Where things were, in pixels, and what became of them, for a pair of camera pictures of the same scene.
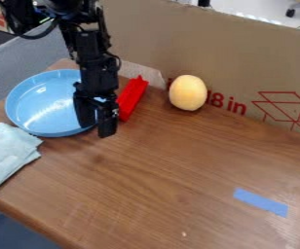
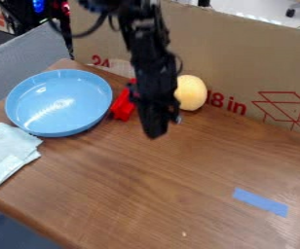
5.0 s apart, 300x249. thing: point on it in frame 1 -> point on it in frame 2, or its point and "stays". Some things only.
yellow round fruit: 187,92 stays
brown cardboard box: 255,64 stays
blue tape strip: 261,202 stays
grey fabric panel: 13,60 stays
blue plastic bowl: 39,102 stays
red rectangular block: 130,96 stays
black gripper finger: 107,121 -> 158,113
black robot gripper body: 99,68 -> 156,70
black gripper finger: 84,108 -> 171,110
